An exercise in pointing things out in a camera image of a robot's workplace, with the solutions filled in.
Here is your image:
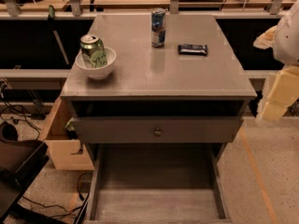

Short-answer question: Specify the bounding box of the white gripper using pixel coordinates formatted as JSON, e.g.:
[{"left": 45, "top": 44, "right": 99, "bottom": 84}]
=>
[{"left": 253, "top": 0, "right": 299, "bottom": 121}]

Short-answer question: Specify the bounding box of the green soda can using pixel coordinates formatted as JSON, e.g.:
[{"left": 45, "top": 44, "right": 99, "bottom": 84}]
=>
[{"left": 80, "top": 35, "right": 107, "bottom": 68}]

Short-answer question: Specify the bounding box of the blue energy drink can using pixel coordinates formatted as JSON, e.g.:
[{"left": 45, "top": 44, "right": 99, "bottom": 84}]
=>
[{"left": 151, "top": 8, "right": 165, "bottom": 48}]

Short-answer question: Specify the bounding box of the white bowl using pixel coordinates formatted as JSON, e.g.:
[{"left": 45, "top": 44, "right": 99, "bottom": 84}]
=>
[{"left": 75, "top": 47, "right": 116, "bottom": 80}]

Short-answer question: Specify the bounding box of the dark snack bar wrapper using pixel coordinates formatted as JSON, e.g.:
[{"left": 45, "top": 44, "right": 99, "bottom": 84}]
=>
[{"left": 178, "top": 44, "right": 208, "bottom": 56}]

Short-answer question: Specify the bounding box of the grey middle drawer with knob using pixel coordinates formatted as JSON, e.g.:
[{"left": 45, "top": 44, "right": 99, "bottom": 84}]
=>
[{"left": 73, "top": 118, "right": 243, "bottom": 144}]

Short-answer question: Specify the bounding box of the grey drawer cabinet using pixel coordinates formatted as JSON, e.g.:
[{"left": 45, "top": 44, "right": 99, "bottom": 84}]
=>
[{"left": 60, "top": 13, "right": 258, "bottom": 224}]

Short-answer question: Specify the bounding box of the open grey bottom drawer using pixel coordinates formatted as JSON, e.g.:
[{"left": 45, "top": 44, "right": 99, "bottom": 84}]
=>
[{"left": 84, "top": 144, "right": 233, "bottom": 224}]

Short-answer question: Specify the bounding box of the light wooden box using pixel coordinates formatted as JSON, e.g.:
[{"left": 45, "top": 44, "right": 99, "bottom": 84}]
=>
[{"left": 38, "top": 97, "right": 93, "bottom": 171}]

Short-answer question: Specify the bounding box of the black tray bin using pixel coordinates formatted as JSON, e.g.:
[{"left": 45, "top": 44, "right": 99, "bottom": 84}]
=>
[{"left": 0, "top": 140, "right": 49, "bottom": 220}]

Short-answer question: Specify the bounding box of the black floor cable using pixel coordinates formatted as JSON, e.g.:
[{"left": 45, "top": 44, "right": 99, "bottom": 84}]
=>
[{"left": 18, "top": 171, "right": 93, "bottom": 221}]

